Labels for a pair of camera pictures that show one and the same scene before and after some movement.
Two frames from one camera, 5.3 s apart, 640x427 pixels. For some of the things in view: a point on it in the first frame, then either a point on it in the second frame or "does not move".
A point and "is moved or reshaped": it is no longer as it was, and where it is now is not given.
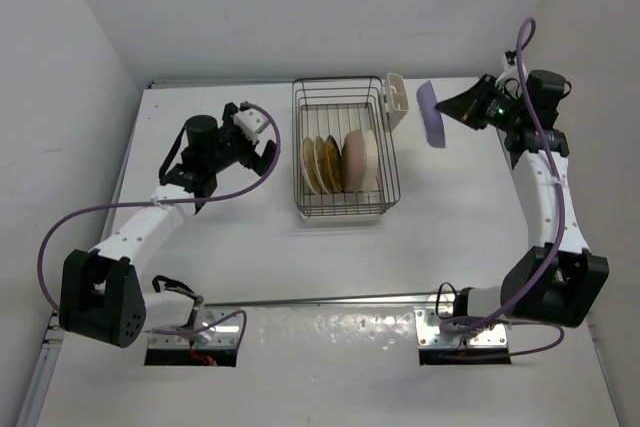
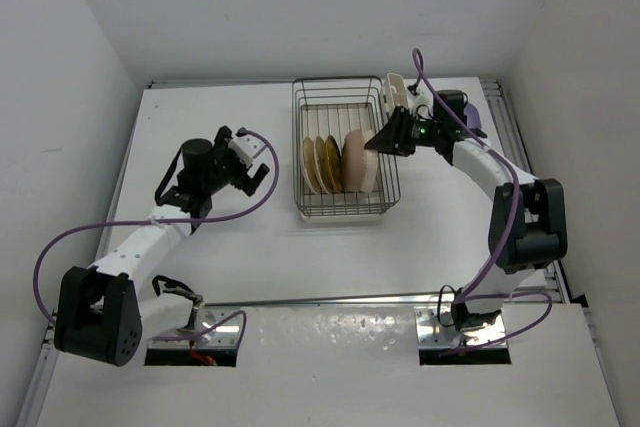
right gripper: x=467 y=106 → x=394 y=137
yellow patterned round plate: x=333 y=163 does not move
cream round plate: x=309 y=163 does not move
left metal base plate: x=211 y=327 does not move
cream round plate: x=322 y=165 does not move
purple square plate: x=432 y=118 is moved or reshaped
